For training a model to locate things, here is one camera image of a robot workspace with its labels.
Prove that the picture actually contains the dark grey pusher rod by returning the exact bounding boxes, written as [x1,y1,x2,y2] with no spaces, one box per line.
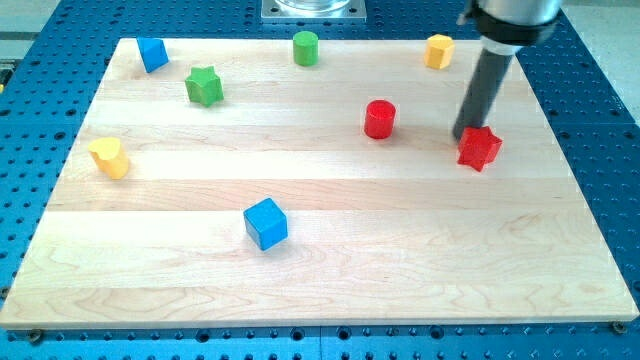
[452,49,513,140]

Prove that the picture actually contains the blue cube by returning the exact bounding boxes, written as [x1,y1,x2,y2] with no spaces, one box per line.
[243,198,288,251]

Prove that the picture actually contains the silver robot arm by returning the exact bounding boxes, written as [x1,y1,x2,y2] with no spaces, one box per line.
[452,0,562,141]

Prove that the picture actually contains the wooden board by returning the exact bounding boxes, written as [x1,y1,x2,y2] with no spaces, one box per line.
[1,38,638,329]

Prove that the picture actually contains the yellow hexagon block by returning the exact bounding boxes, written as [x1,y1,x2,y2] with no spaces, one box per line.
[424,34,455,70]

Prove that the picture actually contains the red star block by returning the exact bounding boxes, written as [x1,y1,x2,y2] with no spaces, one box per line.
[457,126,503,172]

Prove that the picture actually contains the red cylinder block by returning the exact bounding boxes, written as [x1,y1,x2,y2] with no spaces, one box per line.
[363,99,396,140]

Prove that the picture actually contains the green cylinder block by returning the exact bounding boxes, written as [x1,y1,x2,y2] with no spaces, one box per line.
[293,31,319,66]

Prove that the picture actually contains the green star block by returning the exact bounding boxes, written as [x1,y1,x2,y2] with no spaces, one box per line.
[185,66,224,107]

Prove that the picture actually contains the blue triangular block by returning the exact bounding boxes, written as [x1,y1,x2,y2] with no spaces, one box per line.
[136,37,169,73]

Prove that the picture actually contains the yellow heart block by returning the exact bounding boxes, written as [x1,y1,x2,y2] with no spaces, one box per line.
[88,137,130,180]

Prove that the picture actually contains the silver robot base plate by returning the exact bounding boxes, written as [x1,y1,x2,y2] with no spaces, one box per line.
[259,0,367,23]

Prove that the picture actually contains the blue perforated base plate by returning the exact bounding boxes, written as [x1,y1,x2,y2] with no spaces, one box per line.
[1,0,639,359]

